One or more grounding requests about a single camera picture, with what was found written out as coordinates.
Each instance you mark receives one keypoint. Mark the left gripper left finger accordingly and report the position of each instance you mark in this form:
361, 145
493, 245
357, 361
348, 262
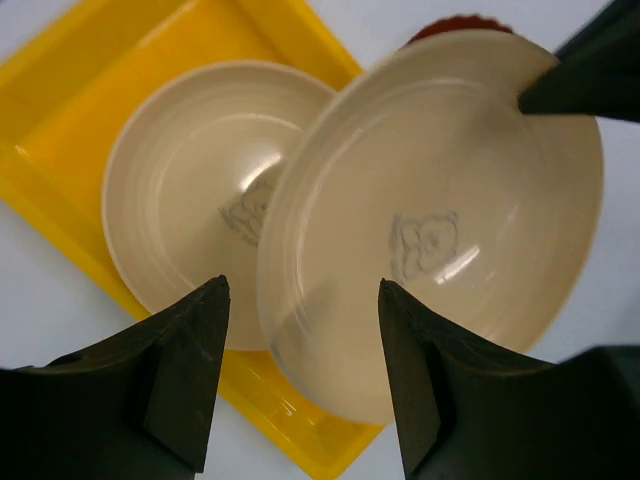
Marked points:
137, 405

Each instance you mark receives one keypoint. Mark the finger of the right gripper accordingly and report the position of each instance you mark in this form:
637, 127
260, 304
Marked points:
598, 70

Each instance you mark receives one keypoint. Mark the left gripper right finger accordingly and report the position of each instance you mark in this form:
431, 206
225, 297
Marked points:
466, 408

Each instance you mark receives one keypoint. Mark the red plate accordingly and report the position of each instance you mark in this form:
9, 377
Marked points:
457, 23

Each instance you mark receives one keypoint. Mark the tan plate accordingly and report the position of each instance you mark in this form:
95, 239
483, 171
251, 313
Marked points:
190, 177
423, 171

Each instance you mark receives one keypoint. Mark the tan plate front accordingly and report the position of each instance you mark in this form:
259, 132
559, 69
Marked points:
190, 177

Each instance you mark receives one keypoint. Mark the yellow plastic bin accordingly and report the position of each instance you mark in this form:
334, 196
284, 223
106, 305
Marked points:
67, 94

